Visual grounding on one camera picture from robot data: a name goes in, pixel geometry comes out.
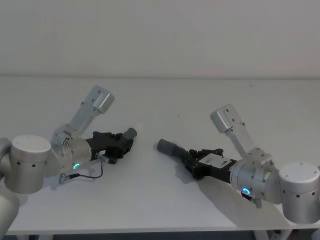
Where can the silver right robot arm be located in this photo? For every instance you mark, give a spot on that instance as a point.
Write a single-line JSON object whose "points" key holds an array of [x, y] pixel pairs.
{"points": [[297, 185]]}

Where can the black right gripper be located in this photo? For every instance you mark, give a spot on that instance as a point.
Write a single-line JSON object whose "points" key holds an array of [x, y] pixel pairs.
{"points": [[215, 166]]}

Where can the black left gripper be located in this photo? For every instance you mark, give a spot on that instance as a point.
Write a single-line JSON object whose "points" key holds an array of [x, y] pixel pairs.
{"points": [[102, 143]]}

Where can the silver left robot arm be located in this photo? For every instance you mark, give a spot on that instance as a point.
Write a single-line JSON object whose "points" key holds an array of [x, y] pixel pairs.
{"points": [[30, 162]]}

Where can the white table cloth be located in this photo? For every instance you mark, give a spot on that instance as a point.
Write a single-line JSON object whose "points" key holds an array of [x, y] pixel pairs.
{"points": [[160, 200]]}

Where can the white curtain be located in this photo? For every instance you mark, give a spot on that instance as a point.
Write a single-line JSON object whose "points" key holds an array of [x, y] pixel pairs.
{"points": [[160, 37]]}

